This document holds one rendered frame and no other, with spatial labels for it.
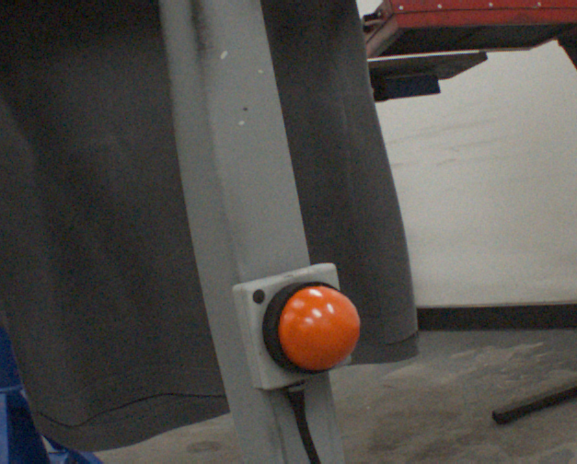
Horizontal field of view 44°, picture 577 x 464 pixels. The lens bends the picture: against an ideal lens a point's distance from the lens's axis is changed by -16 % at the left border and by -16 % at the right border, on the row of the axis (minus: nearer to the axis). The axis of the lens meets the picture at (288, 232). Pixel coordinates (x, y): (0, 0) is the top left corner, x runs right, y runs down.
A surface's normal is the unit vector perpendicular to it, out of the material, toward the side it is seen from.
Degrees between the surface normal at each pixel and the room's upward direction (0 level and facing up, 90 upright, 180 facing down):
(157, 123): 92
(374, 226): 90
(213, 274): 90
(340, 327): 80
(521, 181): 90
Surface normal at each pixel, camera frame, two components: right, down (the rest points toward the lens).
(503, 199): -0.81, 0.18
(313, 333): -0.26, -0.07
